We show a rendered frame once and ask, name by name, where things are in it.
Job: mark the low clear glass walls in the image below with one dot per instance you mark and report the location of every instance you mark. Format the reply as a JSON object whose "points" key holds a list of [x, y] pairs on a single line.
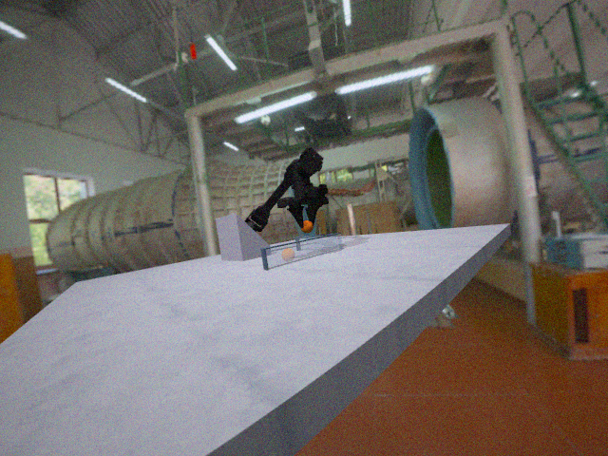
{"points": [[292, 253]]}

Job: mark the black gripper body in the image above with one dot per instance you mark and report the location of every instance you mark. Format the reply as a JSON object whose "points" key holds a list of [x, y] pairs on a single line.
{"points": [[297, 200]]}

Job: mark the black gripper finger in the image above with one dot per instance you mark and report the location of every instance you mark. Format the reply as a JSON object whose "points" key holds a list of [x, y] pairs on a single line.
{"points": [[311, 212], [297, 213]]}

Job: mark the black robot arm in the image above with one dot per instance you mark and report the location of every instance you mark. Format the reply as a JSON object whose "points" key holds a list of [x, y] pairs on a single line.
{"points": [[309, 163]]}

